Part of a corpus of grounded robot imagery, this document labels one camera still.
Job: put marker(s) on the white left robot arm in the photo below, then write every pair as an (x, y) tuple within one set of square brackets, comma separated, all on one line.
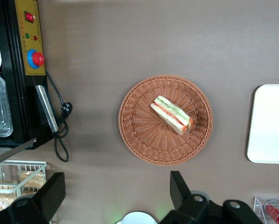
[(137, 218)]

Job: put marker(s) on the yellow control panel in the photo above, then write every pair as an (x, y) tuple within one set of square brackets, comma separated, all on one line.
[(30, 70)]

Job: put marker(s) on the metal lever bar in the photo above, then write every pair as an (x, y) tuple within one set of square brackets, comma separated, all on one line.
[(10, 151)]

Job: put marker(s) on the clear acrylic bottle rack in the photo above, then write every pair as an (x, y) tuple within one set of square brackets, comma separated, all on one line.
[(258, 205)]

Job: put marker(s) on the red cola bottle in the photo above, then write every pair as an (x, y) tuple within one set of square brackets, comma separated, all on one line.
[(276, 213)]

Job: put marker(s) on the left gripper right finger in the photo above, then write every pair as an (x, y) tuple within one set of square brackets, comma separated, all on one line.
[(181, 193)]

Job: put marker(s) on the black tabletop sealing machine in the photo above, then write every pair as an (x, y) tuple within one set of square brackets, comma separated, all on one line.
[(13, 105)]

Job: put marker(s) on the round brown wicker basket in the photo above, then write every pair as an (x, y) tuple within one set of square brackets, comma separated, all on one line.
[(141, 140)]

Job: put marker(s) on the bagged crispy snack pack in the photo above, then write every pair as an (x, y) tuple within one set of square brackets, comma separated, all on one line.
[(1, 201), (30, 178)]

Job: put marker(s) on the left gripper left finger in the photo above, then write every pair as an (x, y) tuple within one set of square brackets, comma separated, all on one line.
[(52, 193)]

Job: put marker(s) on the triangle sandwich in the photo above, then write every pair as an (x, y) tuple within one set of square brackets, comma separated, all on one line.
[(170, 114)]

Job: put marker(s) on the cream plastic tray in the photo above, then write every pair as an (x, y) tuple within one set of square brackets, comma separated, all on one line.
[(270, 123)]

